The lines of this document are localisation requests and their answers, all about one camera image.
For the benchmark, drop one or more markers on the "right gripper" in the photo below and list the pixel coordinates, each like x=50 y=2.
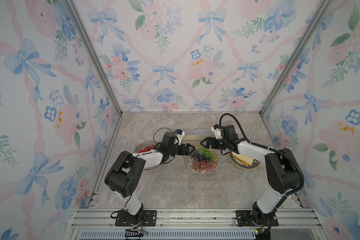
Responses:
x=213 y=142

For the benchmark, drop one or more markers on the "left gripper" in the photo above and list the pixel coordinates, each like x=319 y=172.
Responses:
x=186 y=152

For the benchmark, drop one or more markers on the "plastic wrap dispenser box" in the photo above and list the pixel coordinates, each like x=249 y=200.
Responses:
x=197 y=134

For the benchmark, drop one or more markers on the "patterned fruit plate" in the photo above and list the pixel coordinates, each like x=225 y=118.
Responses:
x=202 y=160

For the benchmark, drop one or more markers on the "glass plate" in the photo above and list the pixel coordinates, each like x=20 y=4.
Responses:
x=150 y=165

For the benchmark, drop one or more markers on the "blue yellow-rimmed plate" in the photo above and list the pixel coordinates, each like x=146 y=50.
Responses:
x=243 y=163

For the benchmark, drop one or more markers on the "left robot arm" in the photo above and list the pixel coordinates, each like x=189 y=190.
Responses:
x=124 y=176

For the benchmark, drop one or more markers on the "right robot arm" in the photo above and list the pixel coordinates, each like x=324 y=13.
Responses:
x=283 y=172

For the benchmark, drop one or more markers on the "green grapes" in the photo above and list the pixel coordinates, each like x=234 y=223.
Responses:
x=207 y=154

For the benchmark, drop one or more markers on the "black grapes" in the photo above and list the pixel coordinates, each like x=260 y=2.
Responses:
x=198 y=157

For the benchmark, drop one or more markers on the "red grapes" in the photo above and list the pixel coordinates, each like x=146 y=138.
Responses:
x=204 y=166

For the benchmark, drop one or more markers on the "red strawberries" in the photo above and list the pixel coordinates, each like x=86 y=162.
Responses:
x=146 y=149

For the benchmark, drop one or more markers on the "bread slices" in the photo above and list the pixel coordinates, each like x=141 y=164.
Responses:
x=243 y=159

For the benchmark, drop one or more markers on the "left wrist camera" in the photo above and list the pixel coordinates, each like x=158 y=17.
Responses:
x=179 y=134

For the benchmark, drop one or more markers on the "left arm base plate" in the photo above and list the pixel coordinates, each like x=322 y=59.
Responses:
x=143 y=218

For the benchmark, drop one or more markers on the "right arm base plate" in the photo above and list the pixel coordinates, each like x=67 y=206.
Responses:
x=243 y=217

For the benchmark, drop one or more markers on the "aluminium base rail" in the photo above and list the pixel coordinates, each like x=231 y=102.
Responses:
x=197 y=224

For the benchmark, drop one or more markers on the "left aluminium corner post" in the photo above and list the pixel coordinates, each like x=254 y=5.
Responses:
x=82 y=32

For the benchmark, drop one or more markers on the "aluminium corner post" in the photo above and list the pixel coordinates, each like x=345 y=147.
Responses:
x=310 y=30
x=82 y=32

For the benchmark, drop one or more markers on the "right aluminium corner post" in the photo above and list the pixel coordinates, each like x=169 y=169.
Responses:
x=310 y=30

